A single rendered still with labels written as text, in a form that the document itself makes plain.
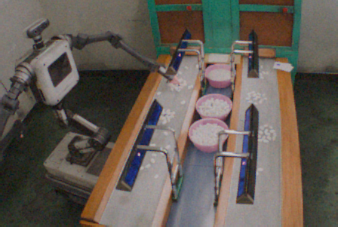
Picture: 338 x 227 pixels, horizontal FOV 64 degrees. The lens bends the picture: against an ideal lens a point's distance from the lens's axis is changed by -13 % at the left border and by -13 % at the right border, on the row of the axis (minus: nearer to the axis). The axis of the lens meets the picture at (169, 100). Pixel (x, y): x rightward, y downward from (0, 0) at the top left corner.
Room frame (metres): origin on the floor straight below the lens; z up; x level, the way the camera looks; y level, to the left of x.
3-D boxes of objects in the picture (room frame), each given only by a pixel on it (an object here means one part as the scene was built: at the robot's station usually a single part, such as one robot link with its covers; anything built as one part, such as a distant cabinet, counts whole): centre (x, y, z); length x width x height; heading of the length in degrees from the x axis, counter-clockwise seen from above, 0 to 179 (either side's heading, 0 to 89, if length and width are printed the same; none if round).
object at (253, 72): (1.90, -0.67, 1.08); 0.62 x 0.08 x 0.07; 161
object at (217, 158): (1.01, -0.28, 0.90); 0.20 x 0.19 x 0.45; 161
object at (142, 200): (1.69, 0.06, 0.73); 1.81 x 0.30 x 0.02; 161
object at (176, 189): (1.14, 0.10, 0.90); 0.20 x 0.19 x 0.45; 161
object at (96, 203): (1.76, 0.26, 0.67); 1.81 x 0.12 x 0.19; 161
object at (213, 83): (2.15, -0.46, 0.72); 0.27 x 0.27 x 0.10
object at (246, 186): (0.99, -0.35, 1.08); 0.62 x 0.08 x 0.07; 161
